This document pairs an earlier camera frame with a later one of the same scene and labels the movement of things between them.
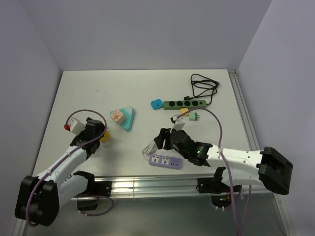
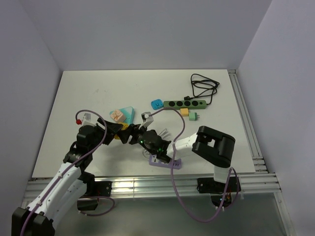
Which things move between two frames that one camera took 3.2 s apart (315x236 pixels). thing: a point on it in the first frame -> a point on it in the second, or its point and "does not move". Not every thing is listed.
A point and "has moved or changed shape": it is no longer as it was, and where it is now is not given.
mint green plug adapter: x=193 y=116 does not move
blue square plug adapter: x=156 y=104 does not move
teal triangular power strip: x=128 y=112 does not move
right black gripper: x=164 y=134 -> x=125 y=134
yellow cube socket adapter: x=106 y=136 has moved or changed shape
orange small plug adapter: x=183 y=110 does not move
